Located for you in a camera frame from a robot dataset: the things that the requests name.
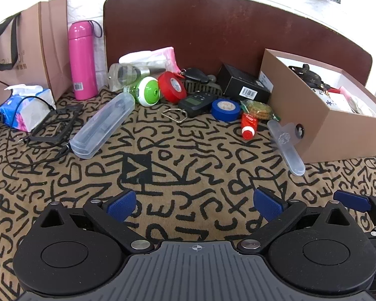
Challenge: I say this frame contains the black product box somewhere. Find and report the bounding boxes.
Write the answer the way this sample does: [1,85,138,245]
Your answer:
[216,63,271,104]

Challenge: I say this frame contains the green white round container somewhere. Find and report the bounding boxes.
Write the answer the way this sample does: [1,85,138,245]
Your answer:
[123,76,161,107]

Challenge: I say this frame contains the black plastic frame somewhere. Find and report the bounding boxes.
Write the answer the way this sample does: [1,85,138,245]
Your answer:
[28,105,83,145]

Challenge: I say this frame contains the patterned brown black tablecloth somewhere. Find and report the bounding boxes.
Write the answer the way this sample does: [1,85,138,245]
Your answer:
[0,103,376,300]

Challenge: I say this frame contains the blue tape roll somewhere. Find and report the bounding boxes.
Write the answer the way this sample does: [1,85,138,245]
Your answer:
[211,99,241,122]

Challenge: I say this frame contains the black car key fob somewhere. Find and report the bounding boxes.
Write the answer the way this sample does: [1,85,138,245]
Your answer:
[180,67,210,84]

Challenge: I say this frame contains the clear glass bottle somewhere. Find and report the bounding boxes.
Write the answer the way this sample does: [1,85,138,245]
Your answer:
[107,63,166,92]

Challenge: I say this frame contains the dark brown wooden headboard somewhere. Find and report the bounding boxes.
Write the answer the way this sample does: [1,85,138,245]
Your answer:
[103,0,372,84]

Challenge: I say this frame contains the pink thermos bottle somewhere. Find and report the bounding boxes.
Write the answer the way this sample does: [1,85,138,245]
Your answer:
[68,20,103,101]

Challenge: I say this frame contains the large clear plastic case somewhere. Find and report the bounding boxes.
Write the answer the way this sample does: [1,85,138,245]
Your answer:
[70,93,135,159]

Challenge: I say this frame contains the brown cardboard storage box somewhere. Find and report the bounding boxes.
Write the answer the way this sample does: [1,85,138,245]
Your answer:
[259,49,376,163]

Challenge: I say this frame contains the packaged round cookies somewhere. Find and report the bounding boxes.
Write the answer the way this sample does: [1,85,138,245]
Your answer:
[240,99,280,122]

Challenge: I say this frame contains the small clear toothbrush case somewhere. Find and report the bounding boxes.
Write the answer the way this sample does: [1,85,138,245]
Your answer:
[267,120,306,176]

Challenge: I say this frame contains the white pink plastic bag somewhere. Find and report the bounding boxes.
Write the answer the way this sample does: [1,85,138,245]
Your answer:
[118,46,180,73]

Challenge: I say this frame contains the blue tissue pack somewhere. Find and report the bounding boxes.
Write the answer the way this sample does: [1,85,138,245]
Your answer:
[0,84,56,132]

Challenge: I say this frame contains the red tape roll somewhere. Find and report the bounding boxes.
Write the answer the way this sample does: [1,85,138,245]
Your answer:
[158,71,187,104]

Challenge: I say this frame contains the black digital scale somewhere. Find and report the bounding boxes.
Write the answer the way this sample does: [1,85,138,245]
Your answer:
[161,92,217,124]

